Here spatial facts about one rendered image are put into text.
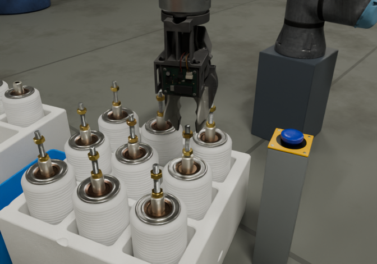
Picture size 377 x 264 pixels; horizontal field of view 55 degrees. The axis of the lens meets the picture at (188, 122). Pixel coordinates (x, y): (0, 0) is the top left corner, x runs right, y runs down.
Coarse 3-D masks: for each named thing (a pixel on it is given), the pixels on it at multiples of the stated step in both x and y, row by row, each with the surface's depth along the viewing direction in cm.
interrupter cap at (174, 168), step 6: (180, 156) 71; (174, 162) 70; (180, 162) 70; (198, 162) 70; (204, 162) 70; (168, 168) 68; (174, 168) 68; (180, 168) 69; (198, 168) 68; (204, 168) 68; (174, 174) 67; (180, 174) 67; (186, 174) 67; (192, 174) 67; (198, 174) 67; (204, 174) 67; (186, 180) 65; (192, 180) 65
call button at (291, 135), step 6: (282, 132) 65; (288, 132) 65; (294, 132) 65; (300, 132) 65; (282, 138) 64; (288, 138) 63; (294, 138) 63; (300, 138) 63; (288, 144) 64; (294, 144) 64
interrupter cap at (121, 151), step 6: (126, 144) 75; (144, 144) 75; (120, 150) 73; (126, 150) 74; (144, 150) 74; (150, 150) 73; (120, 156) 72; (126, 156) 72; (138, 156) 72; (144, 156) 71; (150, 156) 71; (126, 162) 70; (132, 162) 70; (138, 162) 70
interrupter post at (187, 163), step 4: (184, 156) 67; (192, 156) 67; (184, 160) 67; (188, 160) 66; (192, 160) 67; (184, 164) 67; (188, 164) 67; (192, 164) 68; (184, 168) 68; (188, 168) 67; (192, 168) 68
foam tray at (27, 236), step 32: (64, 160) 83; (224, 192) 73; (0, 224) 69; (32, 224) 66; (64, 224) 66; (192, 224) 66; (224, 224) 73; (32, 256) 69; (64, 256) 64; (96, 256) 60; (128, 256) 60; (192, 256) 60; (224, 256) 80
